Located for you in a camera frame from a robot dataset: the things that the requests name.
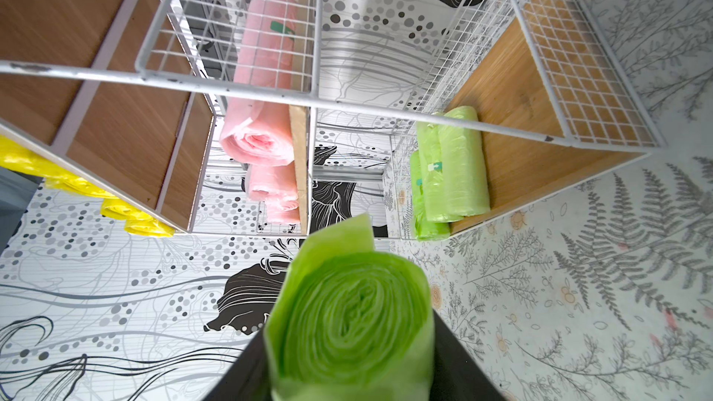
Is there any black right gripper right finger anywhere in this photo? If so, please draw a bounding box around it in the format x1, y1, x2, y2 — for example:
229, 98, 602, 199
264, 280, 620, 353
431, 312, 504, 401

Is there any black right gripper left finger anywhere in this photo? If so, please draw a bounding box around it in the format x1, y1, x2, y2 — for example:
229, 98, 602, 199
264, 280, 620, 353
202, 330, 272, 401

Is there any green trash bag roll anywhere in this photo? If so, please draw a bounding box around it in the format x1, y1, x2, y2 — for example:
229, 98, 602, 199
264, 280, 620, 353
264, 215, 436, 400
410, 150, 450, 241
417, 122, 462, 223
438, 125, 491, 217

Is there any pink trash bag roll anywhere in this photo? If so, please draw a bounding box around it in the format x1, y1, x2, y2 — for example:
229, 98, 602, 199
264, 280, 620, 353
265, 197, 299, 213
246, 163, 298, 202
218, 0, 299, 168
266, 207, 300, 225

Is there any yellow trash bag roll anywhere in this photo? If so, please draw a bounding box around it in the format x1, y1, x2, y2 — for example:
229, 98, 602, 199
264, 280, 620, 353
100, 198, 152, 221
0, 137, 72, 180
46, 176, 115, 199
124, 218, 175, 238

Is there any white wire wooden shelf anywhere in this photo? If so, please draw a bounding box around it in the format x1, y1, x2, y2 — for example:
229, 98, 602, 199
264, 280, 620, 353
1, 0, 665, 239

